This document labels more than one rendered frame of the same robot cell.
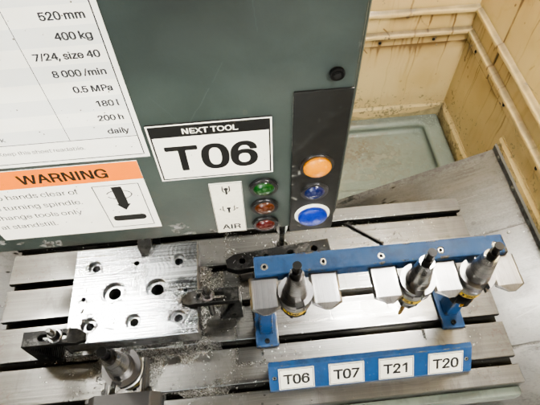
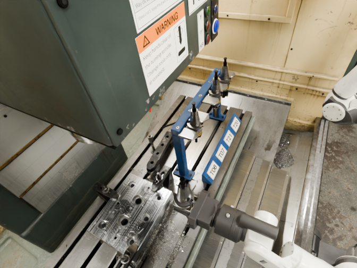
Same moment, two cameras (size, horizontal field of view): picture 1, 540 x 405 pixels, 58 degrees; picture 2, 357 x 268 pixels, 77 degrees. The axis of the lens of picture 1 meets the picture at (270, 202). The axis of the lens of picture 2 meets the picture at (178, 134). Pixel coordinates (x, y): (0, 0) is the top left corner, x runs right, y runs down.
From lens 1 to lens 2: 0.53 m
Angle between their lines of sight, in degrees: 32
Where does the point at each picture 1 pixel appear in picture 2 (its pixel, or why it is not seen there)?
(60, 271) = (82, 254)
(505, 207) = (192, 88)
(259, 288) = (184, 134)
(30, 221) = (158, 70)
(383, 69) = not seen: hidden behind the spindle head
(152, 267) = (126, 197)
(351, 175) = (136, 130)
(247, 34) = not seen: outside the picture
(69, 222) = (167, 65)
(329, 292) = (202, 115)
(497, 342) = (236, 111)
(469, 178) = (174, 92)
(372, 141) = not seen: hidden behind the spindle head
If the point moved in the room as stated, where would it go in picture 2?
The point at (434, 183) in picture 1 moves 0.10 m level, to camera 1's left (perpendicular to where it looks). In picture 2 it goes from (167, 102) to (159, 110)
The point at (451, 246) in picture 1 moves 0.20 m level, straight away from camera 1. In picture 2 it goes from (210, 78) to (194, 60)
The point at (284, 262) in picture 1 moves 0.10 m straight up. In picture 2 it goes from (180, 120) to (178, 101)
